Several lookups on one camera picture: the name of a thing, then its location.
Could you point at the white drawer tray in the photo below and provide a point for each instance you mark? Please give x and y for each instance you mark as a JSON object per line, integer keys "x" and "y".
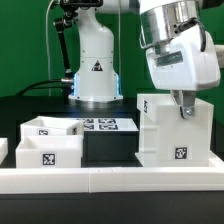
{"x": 47, "y": 151}
{"x": 52, "y": 126}

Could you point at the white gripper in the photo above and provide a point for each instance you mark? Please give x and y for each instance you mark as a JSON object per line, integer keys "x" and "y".
{"x": 185, "y": 69}

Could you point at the white left border block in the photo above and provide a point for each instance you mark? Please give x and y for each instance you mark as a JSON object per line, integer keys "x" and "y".
{"x": 3, "y": 149}

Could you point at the marker tag sheet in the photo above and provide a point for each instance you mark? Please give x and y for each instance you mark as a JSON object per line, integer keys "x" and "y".
{"x": 109, "y": 124}

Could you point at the white front border rail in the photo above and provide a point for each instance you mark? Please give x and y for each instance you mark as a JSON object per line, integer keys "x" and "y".
{"x": 94, "y": 180}

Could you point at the white drawer cabinet box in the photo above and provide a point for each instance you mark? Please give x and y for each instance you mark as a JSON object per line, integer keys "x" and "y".
{"x": 168, "y": 140}

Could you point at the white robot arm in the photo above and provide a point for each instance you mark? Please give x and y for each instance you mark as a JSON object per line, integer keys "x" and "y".
{"x": 161, "y": 22}

